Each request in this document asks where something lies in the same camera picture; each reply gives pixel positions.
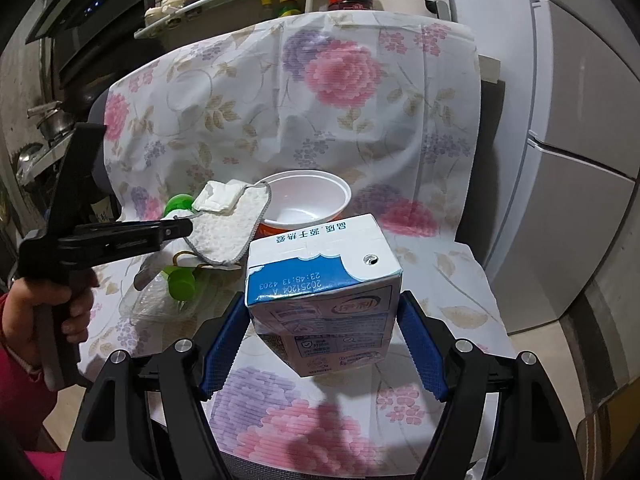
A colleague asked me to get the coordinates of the floral cloth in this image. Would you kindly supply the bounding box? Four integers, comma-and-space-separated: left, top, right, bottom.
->
82, 10, 512, 480

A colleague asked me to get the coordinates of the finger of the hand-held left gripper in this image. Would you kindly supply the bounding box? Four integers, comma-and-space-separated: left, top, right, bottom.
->
64, 217, 195, 266

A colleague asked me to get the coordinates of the green round lid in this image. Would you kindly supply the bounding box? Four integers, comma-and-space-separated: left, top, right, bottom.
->
163, 193, 197, 219

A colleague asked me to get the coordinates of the grey chair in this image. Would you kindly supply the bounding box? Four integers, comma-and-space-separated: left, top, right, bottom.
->
87, 87, 124, 211

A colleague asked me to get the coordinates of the white dishcloth with grey trim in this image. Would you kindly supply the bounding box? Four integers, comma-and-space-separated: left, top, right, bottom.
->
184, 182, 273, 267

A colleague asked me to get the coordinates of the green bottle cap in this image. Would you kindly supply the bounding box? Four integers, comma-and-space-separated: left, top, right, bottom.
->
167, 265, 197, 302

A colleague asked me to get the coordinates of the white instant noodle bowl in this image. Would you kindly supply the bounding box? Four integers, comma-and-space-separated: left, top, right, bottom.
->
255, 170, 353, 241

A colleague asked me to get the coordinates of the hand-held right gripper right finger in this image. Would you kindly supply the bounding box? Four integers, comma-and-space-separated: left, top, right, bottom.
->
398, 289, 586, 480

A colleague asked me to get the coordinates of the black range hood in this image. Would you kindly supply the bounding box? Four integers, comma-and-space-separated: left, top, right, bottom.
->
25, 0, 162, 44

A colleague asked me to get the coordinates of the person's left hand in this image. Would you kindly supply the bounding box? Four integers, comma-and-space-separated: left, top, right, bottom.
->
0, 272, 99, 367

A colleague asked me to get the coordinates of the metal pot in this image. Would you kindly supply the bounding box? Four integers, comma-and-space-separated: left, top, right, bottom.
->
27, 100, 77, 142

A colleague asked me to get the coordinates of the white folded tissue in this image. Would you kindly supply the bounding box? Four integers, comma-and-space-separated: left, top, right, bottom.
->
192, 180, 249, 213

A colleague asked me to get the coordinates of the blue and white milk carton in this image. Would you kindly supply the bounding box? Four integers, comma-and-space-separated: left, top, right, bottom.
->
245, 213, 404, 379

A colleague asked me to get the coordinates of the clear plastic bag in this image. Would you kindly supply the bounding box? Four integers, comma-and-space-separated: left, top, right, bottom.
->
119, 255, 202, 322

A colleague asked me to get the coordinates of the grey refrigerator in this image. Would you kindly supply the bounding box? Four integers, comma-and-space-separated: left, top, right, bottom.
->
477, 0, 640, 337

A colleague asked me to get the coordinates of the person's left forearm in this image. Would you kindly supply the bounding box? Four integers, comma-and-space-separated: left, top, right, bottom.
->
0, 292, 57, 456

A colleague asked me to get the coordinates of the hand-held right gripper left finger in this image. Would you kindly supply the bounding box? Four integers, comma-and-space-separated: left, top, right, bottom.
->
60, 290, 252, 480

